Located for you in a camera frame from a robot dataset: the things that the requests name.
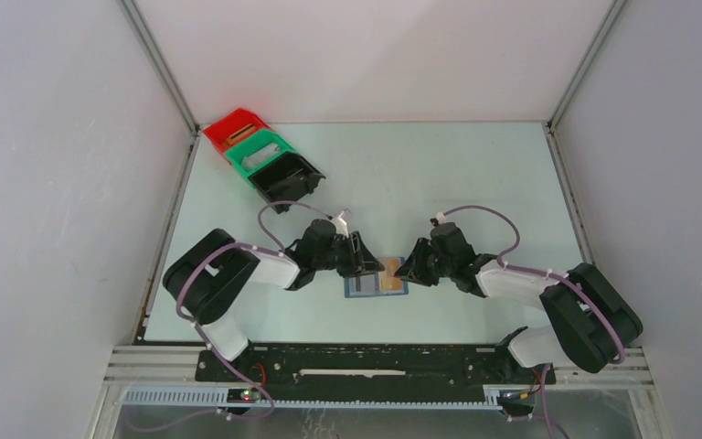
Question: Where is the white striped credit card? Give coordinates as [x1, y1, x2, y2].
[347, 274, 379, 297]

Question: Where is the orange credit card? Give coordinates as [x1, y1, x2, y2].
[378, 257, 407, 295]

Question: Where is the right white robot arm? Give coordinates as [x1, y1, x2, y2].
[395, 222, 644, 382]

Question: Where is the black plastic bin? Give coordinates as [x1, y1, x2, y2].
[247, 152, 325, 203]

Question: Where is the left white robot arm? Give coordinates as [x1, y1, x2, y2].
[162, 219, 385, 381]

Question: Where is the green plastic bin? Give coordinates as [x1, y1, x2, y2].
[223, 129, 296, 180]

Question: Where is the orange card in red bin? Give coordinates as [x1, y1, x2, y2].
[225, 123, 259, 145]

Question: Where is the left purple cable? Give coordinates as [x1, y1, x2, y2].
[174, 200, 334, 389]

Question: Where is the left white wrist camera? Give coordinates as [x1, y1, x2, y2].
[330, 209, 353, 238]

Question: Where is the purple cable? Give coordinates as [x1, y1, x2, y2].
[174, 200, 334, 389]
[435, 205, 628, 366]

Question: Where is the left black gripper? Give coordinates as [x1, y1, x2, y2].
[313, 231, 384, 279]

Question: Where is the red plastic bin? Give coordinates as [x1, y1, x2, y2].
[203, 108, 271, 155]

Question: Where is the blue card holder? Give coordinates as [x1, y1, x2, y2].
[344, 257, 409, 298]

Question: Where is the white card in green bin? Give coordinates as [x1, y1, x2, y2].
[241, 143, 281, 171]

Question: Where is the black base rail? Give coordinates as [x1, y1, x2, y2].
[108, 340, 655, 413]

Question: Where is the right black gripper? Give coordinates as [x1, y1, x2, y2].
[394, 237, 455, 287]

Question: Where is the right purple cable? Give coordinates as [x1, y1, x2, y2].
[435, 205, 628, 366]

